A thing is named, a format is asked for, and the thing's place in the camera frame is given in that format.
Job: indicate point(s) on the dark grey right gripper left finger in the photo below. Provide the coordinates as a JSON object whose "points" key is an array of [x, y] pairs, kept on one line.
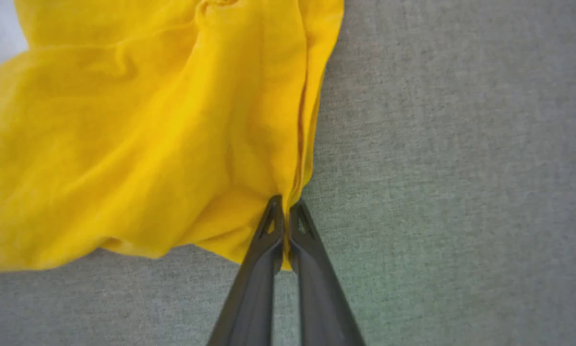
{"points": [[251, 298]]}

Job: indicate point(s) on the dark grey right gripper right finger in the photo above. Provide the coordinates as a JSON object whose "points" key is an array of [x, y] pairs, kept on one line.
{"points": [[321, 298]]}

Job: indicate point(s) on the yellow shirt with white patches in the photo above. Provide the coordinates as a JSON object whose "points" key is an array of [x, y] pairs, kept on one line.
{"points": [[148, 144]]}

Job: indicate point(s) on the grey fabric sofa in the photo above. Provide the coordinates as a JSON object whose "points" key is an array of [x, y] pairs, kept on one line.
{"points": [[460, 192]]}

